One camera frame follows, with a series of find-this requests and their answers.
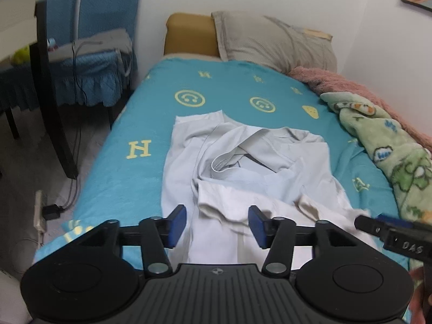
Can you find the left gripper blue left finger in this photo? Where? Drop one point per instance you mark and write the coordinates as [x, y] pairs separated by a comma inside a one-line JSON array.
[[157, 235]]

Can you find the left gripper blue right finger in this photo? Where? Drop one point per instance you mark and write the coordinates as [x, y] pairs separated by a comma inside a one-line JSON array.
[[277, 236]]

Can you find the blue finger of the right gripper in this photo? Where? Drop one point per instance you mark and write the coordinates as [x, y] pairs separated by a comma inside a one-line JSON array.
[[395, 222], [378, 227]]

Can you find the light grey printed t-shirt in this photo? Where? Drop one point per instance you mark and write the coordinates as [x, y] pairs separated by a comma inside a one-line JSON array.
[[217, 168]]

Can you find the person's hand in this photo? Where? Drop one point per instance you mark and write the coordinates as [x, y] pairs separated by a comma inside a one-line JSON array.
[[416, 303]]

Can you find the teal patterned bed sheet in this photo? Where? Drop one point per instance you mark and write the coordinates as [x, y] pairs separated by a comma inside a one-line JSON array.
[[94, 273]]

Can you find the green cartoon fleece blanket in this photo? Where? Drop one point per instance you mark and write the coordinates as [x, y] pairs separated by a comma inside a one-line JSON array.
[[405, 162]]

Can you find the white floor power strip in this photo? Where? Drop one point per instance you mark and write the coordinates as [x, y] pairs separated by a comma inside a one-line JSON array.
[[39, 221]]

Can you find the pink fluffy blanket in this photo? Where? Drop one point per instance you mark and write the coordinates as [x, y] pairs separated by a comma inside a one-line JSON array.
[[322, 81]]

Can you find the grey cloth on chair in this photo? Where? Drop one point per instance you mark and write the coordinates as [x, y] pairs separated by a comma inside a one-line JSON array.
[[113, 40]]

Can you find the grey pillow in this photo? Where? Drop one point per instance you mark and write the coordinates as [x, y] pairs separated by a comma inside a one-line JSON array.
[[269, 42]]

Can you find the small plush toy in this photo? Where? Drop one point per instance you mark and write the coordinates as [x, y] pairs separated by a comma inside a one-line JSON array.
[[22, 56]]

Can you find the blue covered chair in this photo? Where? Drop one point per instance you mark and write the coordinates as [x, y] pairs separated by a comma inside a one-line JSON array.
[[94, 61]]

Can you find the white desk black frame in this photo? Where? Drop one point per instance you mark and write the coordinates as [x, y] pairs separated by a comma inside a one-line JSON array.
[[24, 22]]

